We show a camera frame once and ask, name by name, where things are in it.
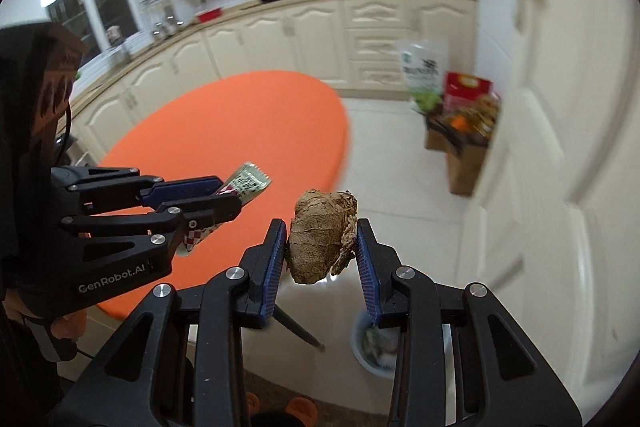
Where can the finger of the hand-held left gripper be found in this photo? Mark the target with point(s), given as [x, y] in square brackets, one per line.
[215, 208]
[185, 188]

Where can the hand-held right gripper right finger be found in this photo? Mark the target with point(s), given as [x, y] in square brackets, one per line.
[367, 277]

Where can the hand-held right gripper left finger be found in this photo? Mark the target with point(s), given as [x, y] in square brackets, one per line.
[275, 272]

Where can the red checkered snack packet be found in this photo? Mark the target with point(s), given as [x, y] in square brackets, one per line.
[247, 179]

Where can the dried brown lump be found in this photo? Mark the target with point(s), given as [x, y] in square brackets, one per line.
[322, 239]

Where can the light blue plastic bin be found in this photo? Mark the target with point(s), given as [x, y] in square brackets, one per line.
[367, 357]

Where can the person's left hand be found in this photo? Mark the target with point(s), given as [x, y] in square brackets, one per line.
[70, 326]

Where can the round table with orange cloth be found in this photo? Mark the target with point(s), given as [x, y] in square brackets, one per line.
[225, 132]

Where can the orange slipper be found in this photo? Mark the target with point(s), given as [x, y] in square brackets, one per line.
[252, 403]
[300, 409]

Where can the brown paper bag with bottles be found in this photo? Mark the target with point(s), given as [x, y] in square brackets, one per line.
[462, 169]

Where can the metal sink faucet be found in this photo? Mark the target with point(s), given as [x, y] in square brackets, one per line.
[117, 38]

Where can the red plastic basin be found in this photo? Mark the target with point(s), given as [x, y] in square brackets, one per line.
[210, 15]

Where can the cream base cabinets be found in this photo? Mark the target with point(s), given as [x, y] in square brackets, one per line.
[310, 37]

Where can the red gift box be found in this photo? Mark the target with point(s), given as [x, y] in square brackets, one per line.
[467, 89]

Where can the clear rice bag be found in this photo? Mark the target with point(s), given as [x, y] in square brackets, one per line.
[425, 72]

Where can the white panel door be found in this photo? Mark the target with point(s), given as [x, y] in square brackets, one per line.
[575, 157]

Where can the wall utensil rack with ladles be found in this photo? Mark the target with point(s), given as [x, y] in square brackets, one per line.
[162, 14]

